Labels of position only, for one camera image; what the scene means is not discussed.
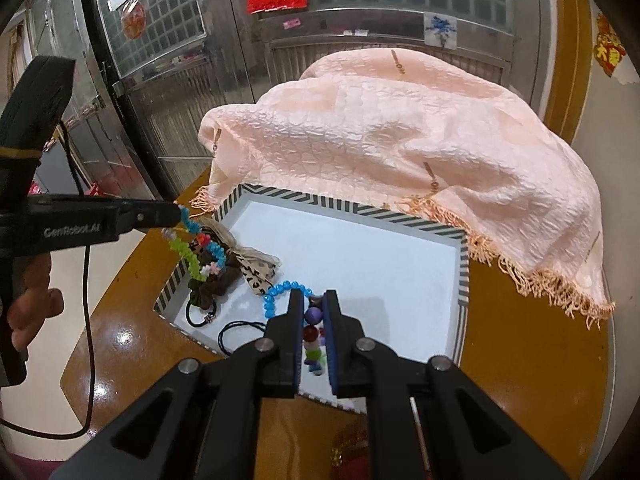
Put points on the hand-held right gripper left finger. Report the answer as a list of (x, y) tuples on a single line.
[(292, 335)]

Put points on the stainless steel door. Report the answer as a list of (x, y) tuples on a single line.
[(165, 110)]

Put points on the pink sticker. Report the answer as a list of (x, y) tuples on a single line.
[(291, 22)]

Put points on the round red door decoration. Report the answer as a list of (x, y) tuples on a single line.
[(134, 20)]

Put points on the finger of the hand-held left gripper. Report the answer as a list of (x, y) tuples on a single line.
[(155, 215)]

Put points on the blue snowflake sticker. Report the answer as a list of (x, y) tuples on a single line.
[(440, 29)]

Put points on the striped white tray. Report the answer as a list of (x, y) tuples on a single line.
[(375, 270)]

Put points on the dark brown scrunchie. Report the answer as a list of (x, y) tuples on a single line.
[(200, 292)]

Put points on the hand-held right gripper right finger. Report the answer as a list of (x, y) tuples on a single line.
[(331, 340)]

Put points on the red and gold wall decoration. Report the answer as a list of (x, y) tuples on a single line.
[(607, 52)]

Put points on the person's left hand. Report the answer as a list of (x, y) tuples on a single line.
[(35, 307)]

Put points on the peach fringed shawl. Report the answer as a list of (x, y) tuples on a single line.
[(400, 135)]

